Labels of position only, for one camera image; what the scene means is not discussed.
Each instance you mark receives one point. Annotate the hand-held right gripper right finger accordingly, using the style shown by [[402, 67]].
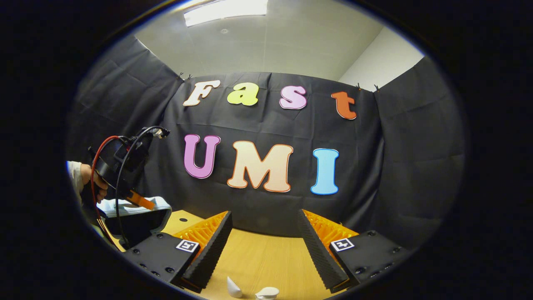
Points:
[[318, 254]]

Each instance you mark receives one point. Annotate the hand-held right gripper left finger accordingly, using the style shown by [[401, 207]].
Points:
[[208, 254]]

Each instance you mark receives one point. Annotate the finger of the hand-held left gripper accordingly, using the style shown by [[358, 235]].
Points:
[[140, 201]]

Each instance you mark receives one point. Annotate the light blue suitcase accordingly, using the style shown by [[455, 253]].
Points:
[[141, 227]]

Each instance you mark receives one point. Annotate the black backdrop cloth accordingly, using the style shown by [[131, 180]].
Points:
[[258, 125]]

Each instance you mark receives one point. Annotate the ceiling light panel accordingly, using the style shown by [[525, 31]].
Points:
[[225, 10]]

